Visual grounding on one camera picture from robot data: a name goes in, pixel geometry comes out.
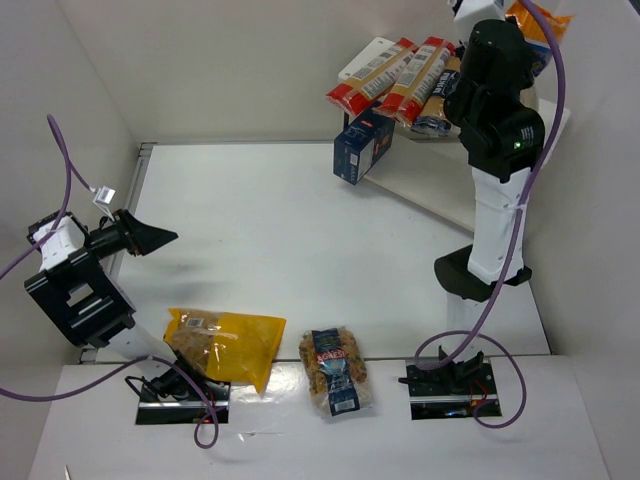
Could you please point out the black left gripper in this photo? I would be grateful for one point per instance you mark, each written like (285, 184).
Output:
(129, 233)

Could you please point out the blue orange pasta bag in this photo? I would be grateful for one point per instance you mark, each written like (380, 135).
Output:
(534, 34)

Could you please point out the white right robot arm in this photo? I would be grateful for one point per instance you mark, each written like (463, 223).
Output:
(504, 139)

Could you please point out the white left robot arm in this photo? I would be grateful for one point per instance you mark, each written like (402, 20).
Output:
(86, 304)

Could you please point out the yellow pasta bag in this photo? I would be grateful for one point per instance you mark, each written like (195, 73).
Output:
(225, 346)

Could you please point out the clear fusilli pasta bag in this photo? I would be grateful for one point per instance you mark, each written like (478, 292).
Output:
(336, 371)

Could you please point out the dark blue pasta box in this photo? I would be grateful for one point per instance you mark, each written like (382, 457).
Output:
(361, 145)

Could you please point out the white two-tier shelf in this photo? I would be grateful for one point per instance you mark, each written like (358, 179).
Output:
(416, 189)

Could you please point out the red spaghetti pack left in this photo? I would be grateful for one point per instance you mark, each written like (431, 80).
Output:
(375, 78)

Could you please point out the red spaghetti pack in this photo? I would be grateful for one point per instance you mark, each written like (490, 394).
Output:
(375, 78)
(407, 97)

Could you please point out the red spaghetti pack middle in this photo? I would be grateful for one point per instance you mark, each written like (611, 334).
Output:
(407, 97)

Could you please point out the dark blue spaghetti pack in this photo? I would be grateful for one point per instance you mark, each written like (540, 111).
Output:
(432, 120)

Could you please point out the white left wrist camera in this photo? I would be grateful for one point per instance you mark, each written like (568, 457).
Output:
(103, 196)

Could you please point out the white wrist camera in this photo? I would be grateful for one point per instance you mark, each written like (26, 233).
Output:
(476, 10)
(103, 196)

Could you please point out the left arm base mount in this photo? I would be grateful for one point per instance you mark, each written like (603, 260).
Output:
(187, 408)

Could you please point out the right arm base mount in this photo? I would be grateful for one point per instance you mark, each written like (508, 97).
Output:
(453, 391)

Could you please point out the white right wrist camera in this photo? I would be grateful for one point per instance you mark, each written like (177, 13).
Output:
(476, 10)

